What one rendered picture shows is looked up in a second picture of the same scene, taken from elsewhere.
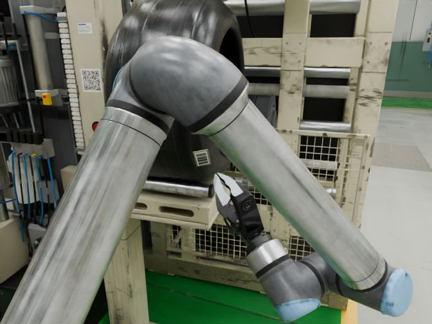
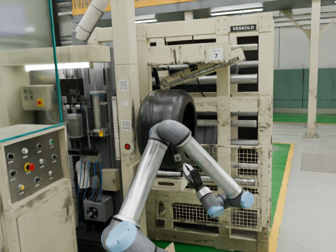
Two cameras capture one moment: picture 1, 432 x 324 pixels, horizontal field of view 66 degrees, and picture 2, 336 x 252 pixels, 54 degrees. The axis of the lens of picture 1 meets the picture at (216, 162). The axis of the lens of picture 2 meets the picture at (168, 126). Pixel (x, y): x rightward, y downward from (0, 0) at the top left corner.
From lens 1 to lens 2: 1.25 m
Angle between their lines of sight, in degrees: 10
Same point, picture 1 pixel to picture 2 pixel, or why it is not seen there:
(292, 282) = (212, 200)
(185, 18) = (169, 103)
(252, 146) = (193, 149)
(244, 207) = (194, 173)
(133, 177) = (158, 160)
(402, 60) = not seen: outside the picture
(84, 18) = (124, 99)
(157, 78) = (167, 132)
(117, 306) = not seen: hidden behind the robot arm
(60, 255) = (140, 181)
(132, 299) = not seen: hidden behind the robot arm
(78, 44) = (120, 110)
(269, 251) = (204, 190)
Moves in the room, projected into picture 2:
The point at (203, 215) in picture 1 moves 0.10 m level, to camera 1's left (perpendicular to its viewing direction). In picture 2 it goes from (178, 184) to (164, 185)
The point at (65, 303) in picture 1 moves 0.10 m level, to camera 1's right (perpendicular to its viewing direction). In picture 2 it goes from (142, 194) to (162, 193)
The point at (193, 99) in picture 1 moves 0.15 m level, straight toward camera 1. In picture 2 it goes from (176, 137) to (178, 144)
